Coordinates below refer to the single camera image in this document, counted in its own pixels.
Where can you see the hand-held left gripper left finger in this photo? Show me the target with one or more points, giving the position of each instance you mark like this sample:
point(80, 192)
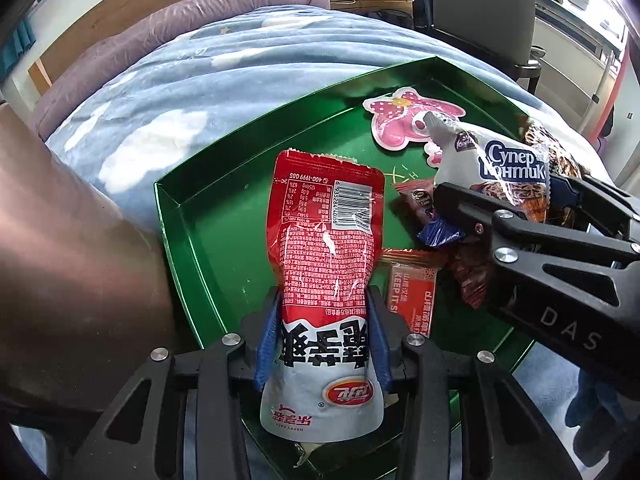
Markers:
point(265, 345)

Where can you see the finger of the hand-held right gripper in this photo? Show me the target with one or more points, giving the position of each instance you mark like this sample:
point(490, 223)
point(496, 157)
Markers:
point(470, 210)
point(562, 190)

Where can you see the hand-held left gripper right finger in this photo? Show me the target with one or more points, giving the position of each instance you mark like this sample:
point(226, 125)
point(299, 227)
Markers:
point(381, 350)

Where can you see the brown patterned snack packet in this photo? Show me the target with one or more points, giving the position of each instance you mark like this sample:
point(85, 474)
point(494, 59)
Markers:
point(562, 157)

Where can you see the dark blue snack packet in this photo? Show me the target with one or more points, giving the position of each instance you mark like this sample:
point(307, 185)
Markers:
point(440, 232)

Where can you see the white and blue snack packet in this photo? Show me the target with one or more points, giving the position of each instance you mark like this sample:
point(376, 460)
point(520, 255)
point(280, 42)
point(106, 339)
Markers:
point(495, 160)

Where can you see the small red snack bar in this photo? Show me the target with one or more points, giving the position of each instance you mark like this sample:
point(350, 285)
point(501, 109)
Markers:
point(415, 300)

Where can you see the red and white snack pouch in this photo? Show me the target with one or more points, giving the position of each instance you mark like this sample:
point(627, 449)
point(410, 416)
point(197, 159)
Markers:
point(325, 260)

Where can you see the pink cartoon candy packet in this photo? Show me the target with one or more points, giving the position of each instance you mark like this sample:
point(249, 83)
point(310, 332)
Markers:
point(395, 125)

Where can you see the green tray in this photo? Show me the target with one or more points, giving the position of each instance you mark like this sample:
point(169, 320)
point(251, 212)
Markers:
point(225, 220)

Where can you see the person's right hand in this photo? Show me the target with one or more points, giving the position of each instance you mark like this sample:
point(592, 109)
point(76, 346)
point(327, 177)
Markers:
point(595, 400)

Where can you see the red crinkled snack packet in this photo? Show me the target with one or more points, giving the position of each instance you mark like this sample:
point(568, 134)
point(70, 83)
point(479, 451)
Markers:
point(470, 280)

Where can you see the grey office chair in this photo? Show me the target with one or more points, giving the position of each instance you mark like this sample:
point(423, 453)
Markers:
point(480, 5)

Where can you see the brown glossy box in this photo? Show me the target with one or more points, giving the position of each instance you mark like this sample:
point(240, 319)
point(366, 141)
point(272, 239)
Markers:
point(75, 260)

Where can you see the blue cloud print blanket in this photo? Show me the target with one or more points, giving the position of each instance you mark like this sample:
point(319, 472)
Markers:
point(175, 85)

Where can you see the purple quilt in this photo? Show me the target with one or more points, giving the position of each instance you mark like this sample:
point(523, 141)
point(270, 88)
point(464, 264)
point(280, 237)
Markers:
point(150, 35)

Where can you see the wooden headboard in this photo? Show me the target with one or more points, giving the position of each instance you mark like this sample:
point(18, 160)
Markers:
point(125, 5)

